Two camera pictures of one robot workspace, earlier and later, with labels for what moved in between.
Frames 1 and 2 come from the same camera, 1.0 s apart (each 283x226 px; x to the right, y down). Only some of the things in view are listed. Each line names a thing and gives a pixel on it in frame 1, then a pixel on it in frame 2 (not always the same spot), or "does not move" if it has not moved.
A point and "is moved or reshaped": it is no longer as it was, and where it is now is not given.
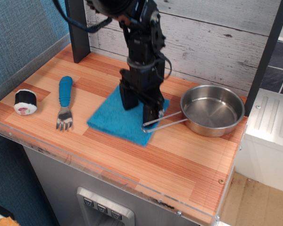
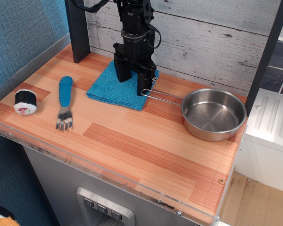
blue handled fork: x=64 y=116 does not move
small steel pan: x=208 y=110 is moved or reshaped
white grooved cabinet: x=265 y=155 does not move
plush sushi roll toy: x=25 y=101 does not move
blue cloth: x=111 y=117 → x=109 y=88
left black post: x=79 y=35 does not move
